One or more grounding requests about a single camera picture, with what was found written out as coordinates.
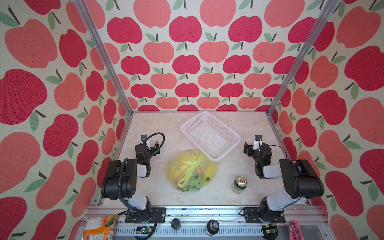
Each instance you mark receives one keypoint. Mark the white plastic basket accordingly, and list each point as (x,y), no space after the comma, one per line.
(210,135)

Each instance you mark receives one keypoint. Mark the right aluminium corner post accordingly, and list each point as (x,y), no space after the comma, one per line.
(319,24)

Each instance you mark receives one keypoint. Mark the black round knob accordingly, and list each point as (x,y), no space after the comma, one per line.
(212,227)

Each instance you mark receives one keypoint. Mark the aluminium corner post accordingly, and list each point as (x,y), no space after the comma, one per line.
(319,24)
(90,24)

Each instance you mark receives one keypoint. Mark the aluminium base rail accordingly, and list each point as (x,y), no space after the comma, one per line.
(236,223)

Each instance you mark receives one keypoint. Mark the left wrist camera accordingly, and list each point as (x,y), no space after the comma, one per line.
(145,142)

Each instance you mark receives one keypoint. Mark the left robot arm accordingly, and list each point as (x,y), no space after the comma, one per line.
(120,183)

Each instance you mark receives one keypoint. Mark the left aluminium corner post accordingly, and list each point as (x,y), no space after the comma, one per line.
(90,24)

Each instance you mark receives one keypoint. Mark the yellow plastic bag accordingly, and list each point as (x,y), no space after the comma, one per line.
(191,170)

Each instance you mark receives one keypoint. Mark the orange snack packet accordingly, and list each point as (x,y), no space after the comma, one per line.
(100,228)

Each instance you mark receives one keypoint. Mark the small grey knob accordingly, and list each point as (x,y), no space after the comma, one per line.
(175,224)

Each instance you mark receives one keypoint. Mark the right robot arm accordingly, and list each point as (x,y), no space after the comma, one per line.
(300,180)

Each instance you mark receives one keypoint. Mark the green drink can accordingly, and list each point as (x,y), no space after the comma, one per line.
(239,184)

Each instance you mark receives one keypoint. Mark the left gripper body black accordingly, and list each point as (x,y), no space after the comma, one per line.
(142,151)

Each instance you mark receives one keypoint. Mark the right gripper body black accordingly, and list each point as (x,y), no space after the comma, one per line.
(249,148)

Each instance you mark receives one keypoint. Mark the pink snack packet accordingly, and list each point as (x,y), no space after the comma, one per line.
(295,232)

